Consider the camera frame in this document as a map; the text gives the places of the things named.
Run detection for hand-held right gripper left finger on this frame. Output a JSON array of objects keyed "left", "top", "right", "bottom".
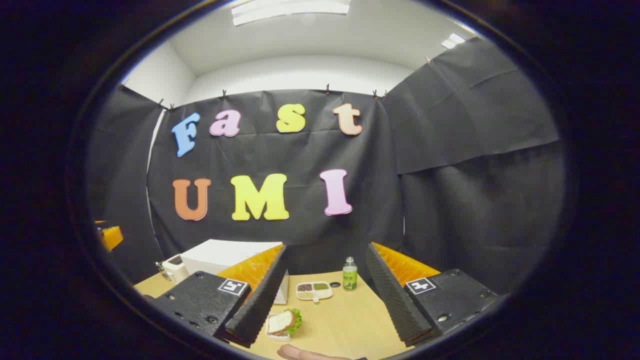
[{"left": 145, "top": 243, "right": 290, "bottom": 349}]

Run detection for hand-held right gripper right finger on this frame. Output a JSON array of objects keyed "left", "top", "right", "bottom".
[{"left": 365, "top": 242, "right": 502, "bottom": 348}]

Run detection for lettuce sandwich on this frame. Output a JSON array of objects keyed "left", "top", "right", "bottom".
[{"left": 267, "top": 308, "right": 303, "bottom": 337}]

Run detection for white microwave oven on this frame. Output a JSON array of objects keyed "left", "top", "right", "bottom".
[{"left": 180, "top": 239, "right": 290, "bottom": 305}]

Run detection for small white plate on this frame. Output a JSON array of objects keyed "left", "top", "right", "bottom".
[{"left": 265, "top": 314, "right": 294, "bottom": 342}]

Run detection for green label bottle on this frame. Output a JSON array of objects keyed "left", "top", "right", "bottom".
[{"left": 342, "top": 256, "right": 358, "bottom": 292}]

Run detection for white divided tray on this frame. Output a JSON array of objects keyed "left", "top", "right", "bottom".
[{"left": 295, "top": 281, "right": 334, "bottom": 304}]

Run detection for white toaster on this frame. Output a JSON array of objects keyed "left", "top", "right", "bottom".
[{"left": 161, "top": 254, "right": 190, "bottom": 285}]

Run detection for long ceiling light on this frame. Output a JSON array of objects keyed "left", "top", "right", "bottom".
[{"left": 231, "top": 0, "right": 352, "bottom": 27}]

